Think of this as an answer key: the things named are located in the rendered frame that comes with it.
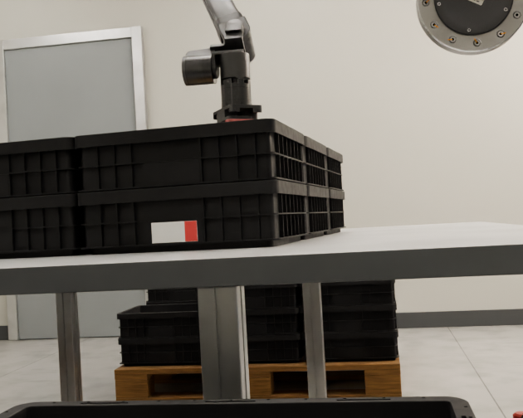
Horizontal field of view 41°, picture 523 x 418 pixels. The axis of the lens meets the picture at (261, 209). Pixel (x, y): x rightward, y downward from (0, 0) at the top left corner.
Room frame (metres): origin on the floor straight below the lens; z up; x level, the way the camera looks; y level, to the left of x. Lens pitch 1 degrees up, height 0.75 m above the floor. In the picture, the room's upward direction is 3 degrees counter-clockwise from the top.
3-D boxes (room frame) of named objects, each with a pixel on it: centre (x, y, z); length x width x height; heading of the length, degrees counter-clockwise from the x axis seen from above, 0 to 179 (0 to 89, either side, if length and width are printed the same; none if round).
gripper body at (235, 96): (1.34, 0.04, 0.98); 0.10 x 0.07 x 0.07; 22
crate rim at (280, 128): (1.44, 0.13, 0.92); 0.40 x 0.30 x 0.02; 75
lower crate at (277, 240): (1.44, 0.13, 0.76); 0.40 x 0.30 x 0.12; 75
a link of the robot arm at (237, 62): (1.34, 0.04, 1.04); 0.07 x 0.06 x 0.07; 80
